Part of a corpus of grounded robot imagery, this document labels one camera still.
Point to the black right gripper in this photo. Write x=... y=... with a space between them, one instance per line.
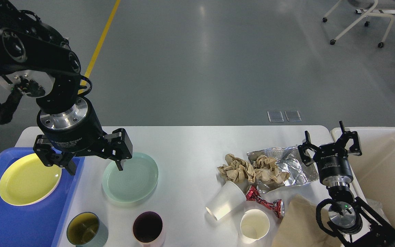
x=334 y=164

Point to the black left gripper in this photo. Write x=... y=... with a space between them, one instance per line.
x=77 y=129

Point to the light green plate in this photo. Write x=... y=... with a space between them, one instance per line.
x=136 y=181

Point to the pink mug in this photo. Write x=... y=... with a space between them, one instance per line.
x=148 y=229

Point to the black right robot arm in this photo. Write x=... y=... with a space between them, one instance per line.
x=344 y=216

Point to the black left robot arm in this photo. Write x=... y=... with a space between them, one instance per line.
x=36 y=61

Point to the silver foil bag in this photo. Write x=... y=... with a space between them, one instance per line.
x=288 y=160

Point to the floor outlet cover right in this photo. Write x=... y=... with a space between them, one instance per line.
x=293 y=115

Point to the floor outlet cover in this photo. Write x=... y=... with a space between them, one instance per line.
x=275 y=116
x=293 y=115

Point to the floor outlet cover left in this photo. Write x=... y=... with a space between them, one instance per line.
x=275 y=116

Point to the white plastic bin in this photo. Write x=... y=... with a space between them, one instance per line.
x=375 y=168

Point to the yellow plate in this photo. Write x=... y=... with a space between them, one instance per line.
x=27 y=181

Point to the crumpled brown paper right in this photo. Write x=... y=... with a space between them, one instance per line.
x=268 y=172

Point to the crumpled brown paper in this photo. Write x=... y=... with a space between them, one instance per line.
x=268 y=172
x=237 y=170

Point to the red foil wrapper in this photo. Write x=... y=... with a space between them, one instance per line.
x=277 y=206

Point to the brown paper bag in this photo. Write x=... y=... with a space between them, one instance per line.
x=299 y=228

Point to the crumpled brown paper left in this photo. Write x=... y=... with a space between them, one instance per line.
x=237 y=170

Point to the upright white paper cup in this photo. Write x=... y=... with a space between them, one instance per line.
x=254 y=225

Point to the tipped white paper cup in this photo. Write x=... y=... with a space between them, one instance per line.
x=226 y=200

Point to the blue plastic tray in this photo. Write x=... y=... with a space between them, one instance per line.
x=39 y=224

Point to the white office chair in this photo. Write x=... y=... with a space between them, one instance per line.
x=376 y=8

